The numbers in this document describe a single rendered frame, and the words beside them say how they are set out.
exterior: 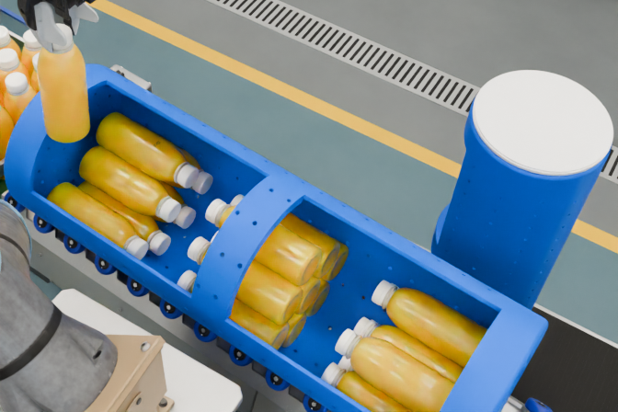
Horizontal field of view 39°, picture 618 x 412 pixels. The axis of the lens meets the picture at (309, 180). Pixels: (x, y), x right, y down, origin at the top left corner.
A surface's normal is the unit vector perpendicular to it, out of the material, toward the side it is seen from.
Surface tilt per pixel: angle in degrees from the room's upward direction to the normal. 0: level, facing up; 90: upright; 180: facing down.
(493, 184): 90
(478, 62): 0
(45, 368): 36
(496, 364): 12
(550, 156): 0
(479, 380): 23
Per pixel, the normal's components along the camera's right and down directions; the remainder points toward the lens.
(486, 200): -0.66, 0.56
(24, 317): 0.73, -0.14
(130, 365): -0.53, -0.73
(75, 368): 0.53, -0.33
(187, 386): 0.06, -0.62
